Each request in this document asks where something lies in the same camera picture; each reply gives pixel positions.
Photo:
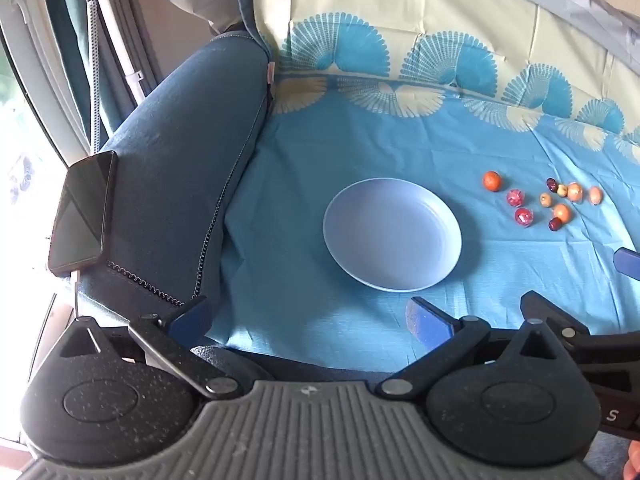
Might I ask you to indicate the orange fruit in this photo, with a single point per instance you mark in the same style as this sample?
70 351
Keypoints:
575 192

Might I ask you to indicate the dark red jujube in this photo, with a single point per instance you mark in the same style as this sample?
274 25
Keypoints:
555 224
552 185

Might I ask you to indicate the window frame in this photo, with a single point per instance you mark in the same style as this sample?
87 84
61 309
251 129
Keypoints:
28 33

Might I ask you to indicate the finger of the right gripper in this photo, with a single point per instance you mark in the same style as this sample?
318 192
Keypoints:
566 327
627 262

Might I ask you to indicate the red candy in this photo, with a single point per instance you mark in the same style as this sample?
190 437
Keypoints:
515 197
524 217

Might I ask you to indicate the peach fruit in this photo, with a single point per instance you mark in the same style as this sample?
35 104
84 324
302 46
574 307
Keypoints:
595 196

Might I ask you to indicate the blue sofa armrest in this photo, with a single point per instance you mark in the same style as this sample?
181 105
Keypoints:
181 156

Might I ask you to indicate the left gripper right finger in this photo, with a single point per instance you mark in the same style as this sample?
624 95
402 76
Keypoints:
450 342

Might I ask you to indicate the bare orange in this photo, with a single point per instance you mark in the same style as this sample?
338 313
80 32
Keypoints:
562 212

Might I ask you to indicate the small orange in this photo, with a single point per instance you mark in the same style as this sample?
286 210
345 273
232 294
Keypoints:
492 181

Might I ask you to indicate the black smartphone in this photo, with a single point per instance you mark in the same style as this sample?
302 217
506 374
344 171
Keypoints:
82 223

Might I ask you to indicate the light blue round plate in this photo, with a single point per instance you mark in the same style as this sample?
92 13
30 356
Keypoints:
392 235

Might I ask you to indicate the white floor lamp pole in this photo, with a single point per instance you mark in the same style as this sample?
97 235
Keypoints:
94 24

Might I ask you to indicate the blue fan-pattern cloth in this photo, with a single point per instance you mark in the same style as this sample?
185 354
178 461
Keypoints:
435 92

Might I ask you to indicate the person hand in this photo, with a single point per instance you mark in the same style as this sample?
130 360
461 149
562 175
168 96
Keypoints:
631 469

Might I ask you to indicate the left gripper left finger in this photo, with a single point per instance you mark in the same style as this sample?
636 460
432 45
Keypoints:
167 343

